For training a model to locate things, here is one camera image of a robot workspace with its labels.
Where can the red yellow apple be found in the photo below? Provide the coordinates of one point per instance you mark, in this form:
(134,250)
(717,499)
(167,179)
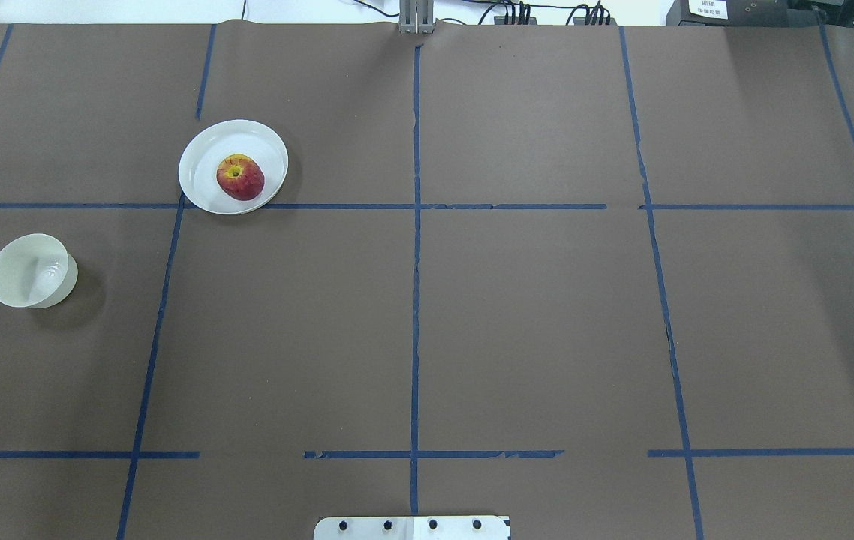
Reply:
(240,177)

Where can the aluminium frame post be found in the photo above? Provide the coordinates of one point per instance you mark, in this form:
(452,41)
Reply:
(416,17)

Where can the black box device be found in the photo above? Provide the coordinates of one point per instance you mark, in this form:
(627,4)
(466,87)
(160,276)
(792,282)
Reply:
(774,14)

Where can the white round plate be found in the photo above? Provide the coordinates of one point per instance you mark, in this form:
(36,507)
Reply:
(196,170)

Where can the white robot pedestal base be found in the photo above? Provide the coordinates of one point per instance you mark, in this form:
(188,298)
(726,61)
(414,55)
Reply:
(414,527)

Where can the white bowl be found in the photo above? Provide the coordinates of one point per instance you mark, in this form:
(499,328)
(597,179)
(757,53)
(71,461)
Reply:
(36,271)

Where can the brown paper table cover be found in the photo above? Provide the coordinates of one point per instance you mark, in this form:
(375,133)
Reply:
(598,280)

